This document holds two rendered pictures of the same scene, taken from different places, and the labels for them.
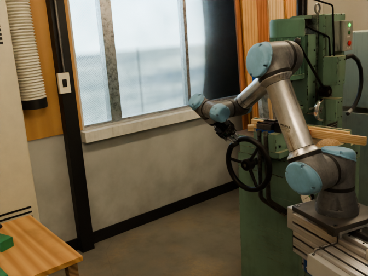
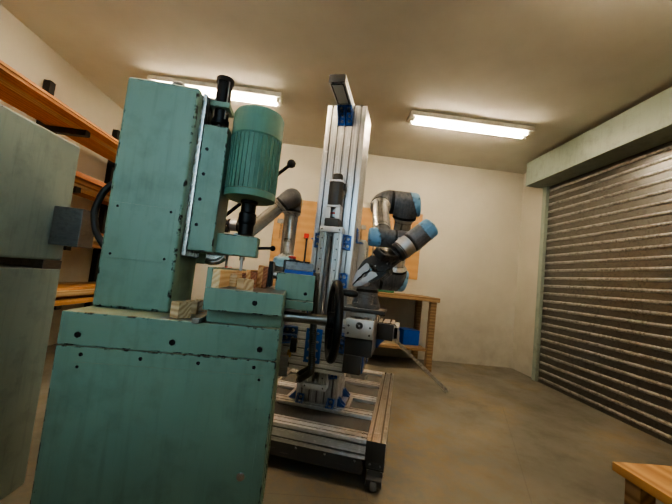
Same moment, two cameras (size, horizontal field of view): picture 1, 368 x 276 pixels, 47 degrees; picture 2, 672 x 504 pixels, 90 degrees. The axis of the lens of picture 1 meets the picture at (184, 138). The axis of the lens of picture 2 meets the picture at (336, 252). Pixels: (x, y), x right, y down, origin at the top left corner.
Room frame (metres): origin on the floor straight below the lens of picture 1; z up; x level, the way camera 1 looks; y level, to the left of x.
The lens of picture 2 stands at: (3.00, 0.37, 0.96)
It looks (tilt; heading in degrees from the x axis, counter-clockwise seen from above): 4 degrees up; 215
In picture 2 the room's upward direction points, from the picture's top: 6 degrees clockwise
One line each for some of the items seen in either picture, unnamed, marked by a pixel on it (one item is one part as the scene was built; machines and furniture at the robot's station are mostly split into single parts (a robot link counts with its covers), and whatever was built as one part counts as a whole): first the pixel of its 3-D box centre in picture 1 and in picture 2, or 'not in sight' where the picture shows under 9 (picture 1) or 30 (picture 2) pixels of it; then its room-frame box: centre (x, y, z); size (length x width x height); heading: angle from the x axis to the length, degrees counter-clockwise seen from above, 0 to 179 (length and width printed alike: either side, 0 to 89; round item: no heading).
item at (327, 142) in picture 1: (327, 142); not in sight; (1.95, -0.69, 0.91); 0.12 x 0.09 x 0.03; 131
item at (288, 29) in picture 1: (287, 49); (254, 158); (2.23, -0.57, 1.35); 0.18 x 0.18 x 0.31
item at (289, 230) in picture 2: not in sight; (288, 234); (1.48, -1.07, 1.19); 0.15 x 0.12 x 0.55; 37
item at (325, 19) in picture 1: (316, 79); (161, 200); (2.42, -0.78, 1.16); 0.22 x 0.22 x 0.72; 41
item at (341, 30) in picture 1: (343, 35); not in sight; (2.33, -0.90, 1.40); 0.10 x 0.06 x 0.16; 131
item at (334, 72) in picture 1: (334, 70); not in sight; (2.25, -0.83, 1.22); 0.09 x 0.08 x 0.15; 131
